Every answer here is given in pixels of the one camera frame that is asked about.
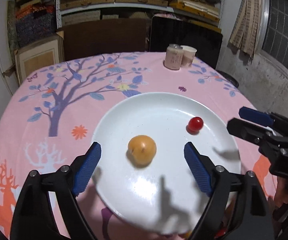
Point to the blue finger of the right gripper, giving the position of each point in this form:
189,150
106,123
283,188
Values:
247,131
256,116

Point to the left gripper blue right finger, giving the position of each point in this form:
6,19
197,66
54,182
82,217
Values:
199,171

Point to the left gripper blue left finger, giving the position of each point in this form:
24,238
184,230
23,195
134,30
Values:
83,167

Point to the red cherry tomato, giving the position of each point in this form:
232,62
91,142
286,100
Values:
195,124

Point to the pale yellow round fruit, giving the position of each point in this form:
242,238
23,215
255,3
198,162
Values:
142,149

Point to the right hand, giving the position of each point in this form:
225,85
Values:
281,195

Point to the white round plate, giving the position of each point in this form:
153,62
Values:
163,196

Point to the black round stool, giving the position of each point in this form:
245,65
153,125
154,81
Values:
229,78

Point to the window with grille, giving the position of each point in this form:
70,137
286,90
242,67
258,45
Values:
274,40

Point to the hanging beige curtain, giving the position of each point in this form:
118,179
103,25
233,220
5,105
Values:
245,30

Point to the pink drink can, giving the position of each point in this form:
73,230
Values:
174,57

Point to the framed cardboard box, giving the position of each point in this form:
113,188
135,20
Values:
42,53

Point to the black panel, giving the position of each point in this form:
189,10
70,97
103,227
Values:
166,31

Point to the white metal shelf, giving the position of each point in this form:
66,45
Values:
142,4

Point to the brown wooden board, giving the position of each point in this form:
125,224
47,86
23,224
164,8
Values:
104,37

